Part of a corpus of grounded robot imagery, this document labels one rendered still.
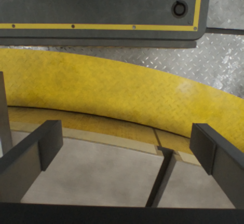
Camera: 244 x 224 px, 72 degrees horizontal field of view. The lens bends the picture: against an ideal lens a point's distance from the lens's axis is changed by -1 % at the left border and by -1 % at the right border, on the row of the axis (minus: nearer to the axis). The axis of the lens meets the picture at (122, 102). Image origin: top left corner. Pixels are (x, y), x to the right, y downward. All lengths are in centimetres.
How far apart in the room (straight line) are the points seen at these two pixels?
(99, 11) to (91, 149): 40
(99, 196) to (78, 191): 8
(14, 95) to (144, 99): 64
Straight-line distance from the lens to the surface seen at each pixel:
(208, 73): 89
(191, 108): 90
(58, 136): 16
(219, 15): 92
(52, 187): 71
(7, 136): 64
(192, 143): 17
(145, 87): 82
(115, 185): 65
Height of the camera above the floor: 80
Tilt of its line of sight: 75 degrees down
